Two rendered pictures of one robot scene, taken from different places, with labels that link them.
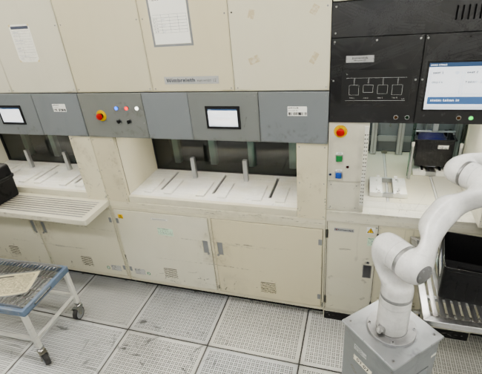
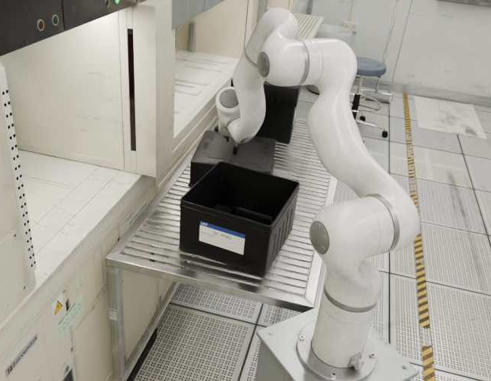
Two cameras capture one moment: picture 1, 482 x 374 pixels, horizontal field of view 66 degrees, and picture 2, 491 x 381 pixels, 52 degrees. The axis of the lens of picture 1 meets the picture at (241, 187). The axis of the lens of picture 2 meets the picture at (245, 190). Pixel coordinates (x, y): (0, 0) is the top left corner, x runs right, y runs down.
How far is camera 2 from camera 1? 150 cm
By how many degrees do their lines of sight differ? 82
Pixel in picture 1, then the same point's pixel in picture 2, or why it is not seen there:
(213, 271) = not seen: outside the picture
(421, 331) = not seen: hidden behind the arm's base
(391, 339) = (365, 355)
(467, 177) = (321, 61)
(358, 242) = (47, 348)
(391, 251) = (381, 223)
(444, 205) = (347, 113)
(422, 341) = not seen: hidden behind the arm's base
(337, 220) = (7, 347)
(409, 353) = (383, 343)
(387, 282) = (369, 280)
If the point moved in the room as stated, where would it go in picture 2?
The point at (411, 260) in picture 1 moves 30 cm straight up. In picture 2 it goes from (409, 206) to (455, 57)
